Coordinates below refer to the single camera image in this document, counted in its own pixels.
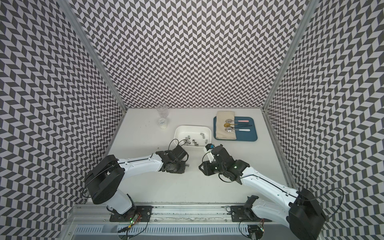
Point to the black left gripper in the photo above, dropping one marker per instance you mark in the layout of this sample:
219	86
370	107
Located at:
182	169

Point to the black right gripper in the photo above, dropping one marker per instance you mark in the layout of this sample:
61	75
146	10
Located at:
207	171

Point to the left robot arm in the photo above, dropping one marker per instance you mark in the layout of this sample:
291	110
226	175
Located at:
103	181

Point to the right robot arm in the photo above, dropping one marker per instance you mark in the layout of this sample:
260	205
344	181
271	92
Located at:
300	211

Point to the white plastic storage box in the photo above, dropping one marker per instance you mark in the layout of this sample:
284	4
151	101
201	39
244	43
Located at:
194	132

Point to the teal tray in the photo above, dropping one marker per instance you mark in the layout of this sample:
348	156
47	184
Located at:
221	134

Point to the clear drinking glass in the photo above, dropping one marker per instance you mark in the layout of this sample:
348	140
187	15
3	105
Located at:
163	110

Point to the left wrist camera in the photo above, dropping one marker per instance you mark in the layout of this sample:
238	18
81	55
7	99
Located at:
178	154

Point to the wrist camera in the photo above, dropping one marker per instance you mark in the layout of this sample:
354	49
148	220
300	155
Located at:
178	154
208	156

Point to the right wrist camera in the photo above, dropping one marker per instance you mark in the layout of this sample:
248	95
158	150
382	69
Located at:
208	156

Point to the white handled spoon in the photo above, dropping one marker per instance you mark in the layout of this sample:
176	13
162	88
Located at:
229	129

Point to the gold black handled spoon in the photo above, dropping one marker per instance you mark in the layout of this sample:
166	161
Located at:
241	125

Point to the pink handled spoon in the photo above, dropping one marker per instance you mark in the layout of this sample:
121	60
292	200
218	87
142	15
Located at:
236	121

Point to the metal base rail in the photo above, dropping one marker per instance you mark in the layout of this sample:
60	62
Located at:
167	213

